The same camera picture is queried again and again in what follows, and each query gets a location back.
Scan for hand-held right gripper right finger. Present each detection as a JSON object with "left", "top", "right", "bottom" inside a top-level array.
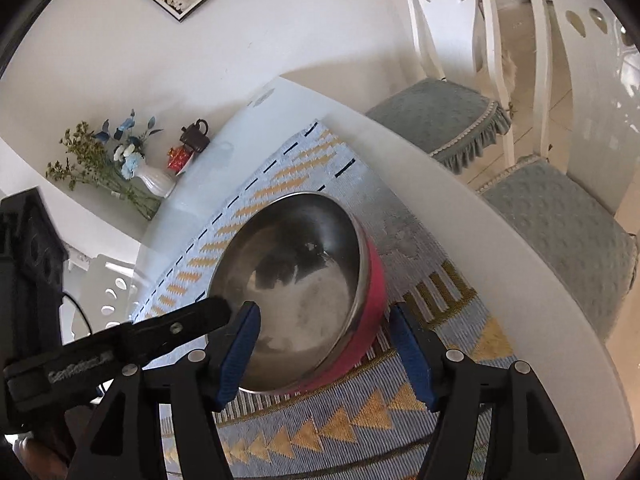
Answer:
[{"left": 388, "top": 301, "right": 586, "bottom": 480}]

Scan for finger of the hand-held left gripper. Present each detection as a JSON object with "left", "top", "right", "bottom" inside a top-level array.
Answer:
[{"left": 121, "top": 295, "right": 232, "bottom": 362}]

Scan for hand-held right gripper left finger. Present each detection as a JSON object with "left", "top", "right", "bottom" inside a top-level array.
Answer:
[{"left": 67, "top": 301, "right": 262, "bottom": 480}]

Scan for pink steel bowl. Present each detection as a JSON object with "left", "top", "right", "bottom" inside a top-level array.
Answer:
[{"left": 206, "top": 191, "right": 387, "bottom": 395}]

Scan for white wooden chair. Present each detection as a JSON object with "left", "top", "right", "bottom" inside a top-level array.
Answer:
[
  {"left": 397, "top": 0, "right": 517, "bottom": 167},
  {"left": 520, "top": 0, "right": 640, "bottom": 241},
  {"left": 64, "top": 254, "right": 142, "bottom": 332}
]

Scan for patterned woven table mat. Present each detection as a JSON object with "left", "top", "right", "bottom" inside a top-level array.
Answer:
[{"left": 127, "top": 119, "right": 522, "bottom": 480}]

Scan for white ribbed vase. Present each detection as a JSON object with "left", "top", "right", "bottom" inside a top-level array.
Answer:
[{"left": 133, "top": 162, "right": 177, "bottom": 199}]

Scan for dried flower bunch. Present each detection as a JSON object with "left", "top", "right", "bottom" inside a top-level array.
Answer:
[{"left": 45, "top": 120, "right": 162, "bottom": 222}]

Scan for red lidded teacup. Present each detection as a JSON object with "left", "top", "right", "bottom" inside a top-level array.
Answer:
[{"left": 167, "top": 144, "right": 194, "bottom": 176}]

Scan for blue and white flowers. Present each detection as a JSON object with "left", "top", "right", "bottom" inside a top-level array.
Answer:
[{"left": 94, "top": 108, "right": 164, "bottom": 181}]

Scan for dark brown teapot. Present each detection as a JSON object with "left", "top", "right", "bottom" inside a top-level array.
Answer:
[{"left": 179, "top": 118, "right": 210, "bottom": 154}]

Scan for grey frilled seat cushion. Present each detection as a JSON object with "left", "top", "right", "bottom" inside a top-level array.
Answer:
[
  {"left": 477, "top": 154, "right": 639, "bottom": 344},
  {"left": 364, "top": 78, "right": 514, "bottom": 175}
]

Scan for black cable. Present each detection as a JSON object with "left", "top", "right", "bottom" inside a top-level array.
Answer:
[{"left": 60, "top": 292, "right": 99, "bottom": 337}]

